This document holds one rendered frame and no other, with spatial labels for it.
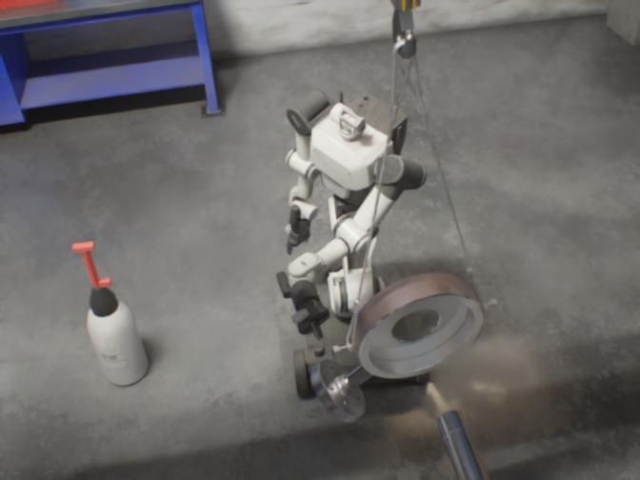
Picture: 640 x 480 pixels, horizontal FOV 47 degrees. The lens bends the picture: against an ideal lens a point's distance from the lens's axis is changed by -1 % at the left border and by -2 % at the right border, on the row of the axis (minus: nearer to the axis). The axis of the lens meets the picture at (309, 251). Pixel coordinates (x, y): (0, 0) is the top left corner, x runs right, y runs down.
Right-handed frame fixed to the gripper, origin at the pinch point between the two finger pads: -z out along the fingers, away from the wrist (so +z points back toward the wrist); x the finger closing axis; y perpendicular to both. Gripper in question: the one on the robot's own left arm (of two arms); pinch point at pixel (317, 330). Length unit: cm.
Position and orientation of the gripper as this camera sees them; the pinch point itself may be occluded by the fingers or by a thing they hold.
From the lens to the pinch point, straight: 238.0
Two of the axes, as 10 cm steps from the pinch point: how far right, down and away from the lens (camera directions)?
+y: -6.5, -3.7, -6.6
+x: -7.1, 6.1, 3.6
